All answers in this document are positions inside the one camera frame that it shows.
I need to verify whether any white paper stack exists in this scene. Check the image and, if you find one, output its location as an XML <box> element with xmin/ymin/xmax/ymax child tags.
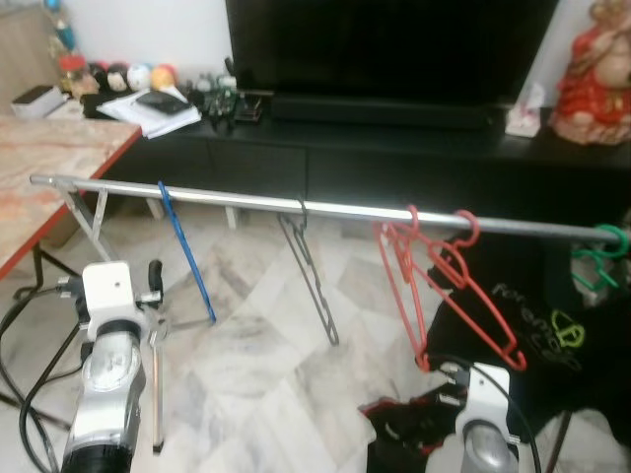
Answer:
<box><xmin>97</xmin><ymin>89</ymin><xmax>204</xmax><ymax>140</ymax></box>

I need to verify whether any black wallet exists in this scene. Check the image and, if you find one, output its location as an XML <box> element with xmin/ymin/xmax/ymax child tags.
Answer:
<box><xmin>135</xmin><ymin>90</ymin><xmax>190</xmax><ymax>115</ymax></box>

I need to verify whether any red gold deity statue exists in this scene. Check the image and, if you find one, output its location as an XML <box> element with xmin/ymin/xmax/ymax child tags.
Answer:
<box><xmin>549</xmin><ymin>0</ymin><xmax>631</xmax><ymax>148</ymax></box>

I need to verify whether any black shirt with red trim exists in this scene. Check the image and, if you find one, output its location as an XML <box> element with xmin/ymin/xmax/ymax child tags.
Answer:
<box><xmin>359</xmin><ymin>387</ymin><xmax>472</xmax><ymax>473</ymax></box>

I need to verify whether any black soundbar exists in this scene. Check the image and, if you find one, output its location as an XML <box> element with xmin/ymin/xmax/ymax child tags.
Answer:
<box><xmin>269</xmin><ymin>94</ymin><xmax>511</xmax><ymax>131</ymax></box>

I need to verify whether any orange round figurine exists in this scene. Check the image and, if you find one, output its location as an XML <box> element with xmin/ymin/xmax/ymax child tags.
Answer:
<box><xmin>150</xmin><ymin>64</ymin><xmax>178</xmax><ymax>92</ymax></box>

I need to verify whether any black desk gadget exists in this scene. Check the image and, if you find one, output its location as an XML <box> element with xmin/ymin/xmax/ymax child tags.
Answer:
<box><xmin>190</xmin><ymin>57</ymin><xmax>274</xmax><ymax>127</ymax></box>

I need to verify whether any green plastic hanger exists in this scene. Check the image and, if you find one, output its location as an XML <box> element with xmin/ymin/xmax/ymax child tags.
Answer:
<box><xmin>569</xmin><ymin>224</ymin><xmax>631</xmax><ymax>295</ymax></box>

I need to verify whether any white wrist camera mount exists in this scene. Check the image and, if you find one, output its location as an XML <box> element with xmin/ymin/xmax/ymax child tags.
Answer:
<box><xmin>461</xmin><ymin>362</ymin><xmax>521</xmax><ymax>437</ymax></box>
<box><xmin>79</xmin><ymin>260</ymin><xmax>165</xmax><ymax>343</ymax></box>

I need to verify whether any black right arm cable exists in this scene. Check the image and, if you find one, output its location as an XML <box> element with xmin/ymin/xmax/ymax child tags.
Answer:
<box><xmin>427</xmin><ymin>353</ymin><xmax>541</xmax><ymax>473</ymax></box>

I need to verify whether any light wooden cabinet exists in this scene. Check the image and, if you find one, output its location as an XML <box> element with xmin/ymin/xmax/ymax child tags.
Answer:
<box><xmin>0</xmin><ymin>0</ymin><xmax>62</xmax><ymax>92</ymax></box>

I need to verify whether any blue plastic hanger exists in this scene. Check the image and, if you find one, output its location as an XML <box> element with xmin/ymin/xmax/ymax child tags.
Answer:
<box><xmin>156</xmin><ymin>179</ymin><xmax>220</xmax><ymax>326</ymax></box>

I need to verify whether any white tissue pack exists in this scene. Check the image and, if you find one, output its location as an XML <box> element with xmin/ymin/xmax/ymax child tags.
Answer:
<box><xmin>505</xmin><ymin>83</ymin><xmax>549</xmax><ymax>138</ymax></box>

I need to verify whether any black shirt with green logo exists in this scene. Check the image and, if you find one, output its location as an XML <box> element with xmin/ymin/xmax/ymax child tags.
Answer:
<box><xmin>422</xmin><ymin>235</ymin><xmax>631</xmax><ymax>446</ymax></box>

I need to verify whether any tall glass bottle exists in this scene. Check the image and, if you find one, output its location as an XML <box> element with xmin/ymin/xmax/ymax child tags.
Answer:
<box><xmin>44</xmin><ymin>0</ymin><xmax>77</xmax><ymax>52</ymax></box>

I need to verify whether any red-lidded jar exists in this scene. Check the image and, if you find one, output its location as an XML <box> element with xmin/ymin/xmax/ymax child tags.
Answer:
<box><xmin>57</xmin><ymin>54</ymin><xmax>87</xmax><ymax>97</ymax></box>

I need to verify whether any white round figurine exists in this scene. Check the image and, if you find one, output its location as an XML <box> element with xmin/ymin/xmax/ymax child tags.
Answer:
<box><xmin>128</xmin><ymin>62</ymin><xmax>154</xmax><ymax>92</ymax></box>

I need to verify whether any white flat box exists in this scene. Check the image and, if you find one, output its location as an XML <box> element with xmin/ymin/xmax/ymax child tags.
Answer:
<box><xmin>12</xmin><ymin>85</ymin><xmax>70</xmax><ymax>121</ymax></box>

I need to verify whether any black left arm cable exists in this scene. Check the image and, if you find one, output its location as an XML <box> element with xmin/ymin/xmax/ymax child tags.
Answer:
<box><xmin>0</xmin><ymin>276</ymin><xmax>88</xmax><ymax>473</ymax></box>

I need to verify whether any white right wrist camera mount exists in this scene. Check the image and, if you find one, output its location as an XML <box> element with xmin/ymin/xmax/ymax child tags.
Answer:
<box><xmin>461</xmin><ymin>362</ymin><xmax>521</xmax><ymax>437</ymax></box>

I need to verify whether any marble folding table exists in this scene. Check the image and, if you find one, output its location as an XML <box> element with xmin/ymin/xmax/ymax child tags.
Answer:
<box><xmin>0</xmin><ymin>111</ymin><xmax>145</xmax><ymax>297</ymax></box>

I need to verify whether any black television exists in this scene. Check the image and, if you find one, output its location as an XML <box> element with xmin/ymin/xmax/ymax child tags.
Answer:
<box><xmin>225</xmin><ymin>0</ymin><xmax>563</xmax><ymax>106</ymax></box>

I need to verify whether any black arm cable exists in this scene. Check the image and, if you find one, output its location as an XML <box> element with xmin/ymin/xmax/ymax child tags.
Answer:
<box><xmin>0</xmin><ymin>276</ymin><xmax>88</xmax><ymax>473</ymax></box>
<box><xmin>427</xmin><ymin>353</ymin><xmax>541</xmax><ymax>473</ymax></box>

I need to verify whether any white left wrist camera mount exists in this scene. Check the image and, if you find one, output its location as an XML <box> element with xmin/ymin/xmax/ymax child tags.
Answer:
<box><xmin>79</xmin><ymin>260</ymin><xmax>165</xmax><ymax>343</ymax></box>

